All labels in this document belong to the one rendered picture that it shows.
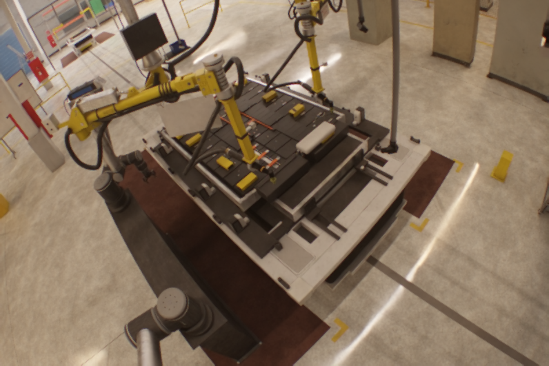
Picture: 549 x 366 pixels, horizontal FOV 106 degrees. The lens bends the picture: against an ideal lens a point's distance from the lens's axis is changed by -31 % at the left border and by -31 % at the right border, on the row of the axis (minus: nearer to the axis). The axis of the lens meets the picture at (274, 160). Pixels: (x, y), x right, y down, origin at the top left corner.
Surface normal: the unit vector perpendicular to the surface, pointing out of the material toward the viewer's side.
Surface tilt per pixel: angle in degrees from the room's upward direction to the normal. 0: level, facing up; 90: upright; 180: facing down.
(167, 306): 0
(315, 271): 0
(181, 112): 90
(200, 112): 90
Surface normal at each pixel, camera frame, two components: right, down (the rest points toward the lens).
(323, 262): -0.22, -0.69
